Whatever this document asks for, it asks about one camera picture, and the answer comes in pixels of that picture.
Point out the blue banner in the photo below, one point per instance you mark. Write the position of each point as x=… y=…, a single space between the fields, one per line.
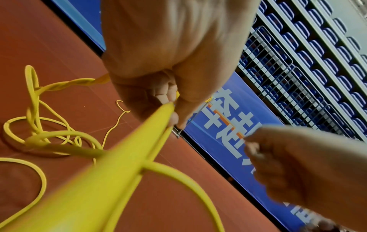
x=241 y=131

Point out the rows of blue seats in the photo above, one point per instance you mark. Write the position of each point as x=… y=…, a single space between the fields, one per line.
x=309 y=59

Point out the person's right hand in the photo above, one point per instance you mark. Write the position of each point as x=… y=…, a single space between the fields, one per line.
x=309 y=172

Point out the person's left hand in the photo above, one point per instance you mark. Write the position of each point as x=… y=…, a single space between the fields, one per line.
x=172 y=41

